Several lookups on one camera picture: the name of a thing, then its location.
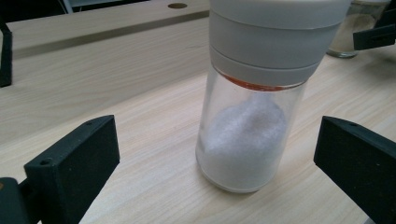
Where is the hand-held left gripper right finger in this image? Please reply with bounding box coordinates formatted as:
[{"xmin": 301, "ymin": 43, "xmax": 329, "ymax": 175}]
[{"xmin": 313, "ymin": 116, "xmax": 396, "ymax": 224}]

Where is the glass seasoning jar grey lid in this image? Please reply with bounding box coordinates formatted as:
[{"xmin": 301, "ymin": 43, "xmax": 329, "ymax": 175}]
[{"xmin": 326, "ymin": 0, "xmax": 391, "ymax": 59}]

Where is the white cup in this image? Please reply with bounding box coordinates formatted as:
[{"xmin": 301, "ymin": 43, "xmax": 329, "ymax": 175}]
[{"xmin": 195, "ymin": 0, "xmax": 353, "ymax": 194}]

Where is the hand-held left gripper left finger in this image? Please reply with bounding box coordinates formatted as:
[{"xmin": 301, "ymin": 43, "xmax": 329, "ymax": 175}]
[{"xmin": 23, "ymin": 115, "xmax": 120, "ymax": 224}]

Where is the black shelf with hairpin legs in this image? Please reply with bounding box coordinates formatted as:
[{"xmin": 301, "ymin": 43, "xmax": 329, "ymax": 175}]
[{"xmin": 0, "ymin": 18, "xmax": 13, "ymax": 89}]

